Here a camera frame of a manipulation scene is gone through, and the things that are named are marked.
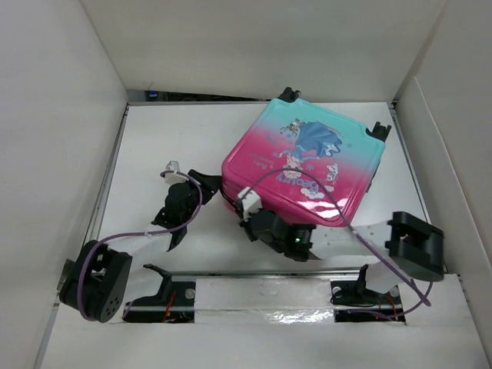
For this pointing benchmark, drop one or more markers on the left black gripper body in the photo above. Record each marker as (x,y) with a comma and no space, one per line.
(195,200)

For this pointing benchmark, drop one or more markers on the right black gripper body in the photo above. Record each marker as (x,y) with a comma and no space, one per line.
(251,235)

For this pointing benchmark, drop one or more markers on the pink and teal kids suitcase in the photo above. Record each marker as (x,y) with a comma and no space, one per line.
(308,164)

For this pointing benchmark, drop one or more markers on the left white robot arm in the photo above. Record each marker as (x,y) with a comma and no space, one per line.
(116,273)

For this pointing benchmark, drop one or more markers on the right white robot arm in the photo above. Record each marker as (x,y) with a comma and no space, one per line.
(406,247)

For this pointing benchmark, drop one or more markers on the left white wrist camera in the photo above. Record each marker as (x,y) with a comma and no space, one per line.
(172,173)

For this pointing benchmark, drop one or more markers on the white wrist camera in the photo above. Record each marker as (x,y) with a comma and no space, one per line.
(172,173)
(247,203)

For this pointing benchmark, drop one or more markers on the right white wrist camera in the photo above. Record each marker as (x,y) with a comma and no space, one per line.
(247,203)

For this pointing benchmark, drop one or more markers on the aluminium front rail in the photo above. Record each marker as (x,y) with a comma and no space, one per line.
(216,274)

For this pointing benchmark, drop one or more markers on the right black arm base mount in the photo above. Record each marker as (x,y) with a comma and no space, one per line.
(353,303)

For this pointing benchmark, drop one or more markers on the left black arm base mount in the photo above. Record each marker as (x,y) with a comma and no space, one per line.
(153,296)

